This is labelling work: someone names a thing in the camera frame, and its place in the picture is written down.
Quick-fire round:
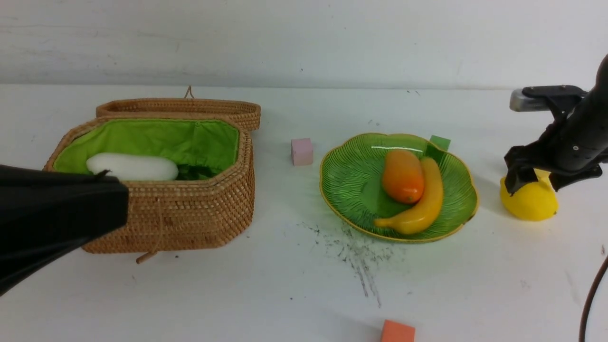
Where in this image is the yellow lemon toy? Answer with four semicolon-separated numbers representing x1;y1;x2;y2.
500;169;560;221

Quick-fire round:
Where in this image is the green bitter gourd toy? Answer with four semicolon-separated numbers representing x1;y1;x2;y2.
176;164;219;181

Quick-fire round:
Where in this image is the woven basket lid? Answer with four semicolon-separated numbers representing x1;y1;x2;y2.
95;87;261;132

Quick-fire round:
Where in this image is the yellow banana toy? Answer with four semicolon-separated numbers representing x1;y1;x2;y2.
373;157;444;235

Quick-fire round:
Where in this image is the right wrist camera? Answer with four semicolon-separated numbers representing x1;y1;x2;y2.
509;85;588;121

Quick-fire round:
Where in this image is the green foam cube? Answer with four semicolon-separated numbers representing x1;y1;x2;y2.
424;135;451;163

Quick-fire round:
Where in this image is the white radish toy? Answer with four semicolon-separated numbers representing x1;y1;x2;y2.
85;153;179;181

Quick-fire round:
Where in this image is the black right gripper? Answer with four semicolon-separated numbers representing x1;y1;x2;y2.
504;121;607;196

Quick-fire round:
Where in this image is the green leaf-shaped glass plate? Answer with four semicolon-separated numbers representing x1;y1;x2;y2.
320;133;479;243

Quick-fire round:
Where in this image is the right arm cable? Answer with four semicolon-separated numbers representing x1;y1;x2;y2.
579;254;608;342

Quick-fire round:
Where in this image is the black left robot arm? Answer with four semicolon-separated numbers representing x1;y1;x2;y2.
0;165;130;295

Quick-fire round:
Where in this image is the orange foam cube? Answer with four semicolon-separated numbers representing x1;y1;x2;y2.
380;320;416;342

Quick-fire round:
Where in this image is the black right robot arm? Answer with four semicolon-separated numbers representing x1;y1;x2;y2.
504;59;608;195

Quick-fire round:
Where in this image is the orange mango toy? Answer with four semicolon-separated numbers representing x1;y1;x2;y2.
381;149;424;204

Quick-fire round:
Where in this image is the woven rattan basket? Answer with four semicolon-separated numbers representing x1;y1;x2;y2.
44;113;256;255

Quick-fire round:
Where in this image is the pink foam cube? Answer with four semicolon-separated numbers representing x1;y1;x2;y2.
291;138;314;166

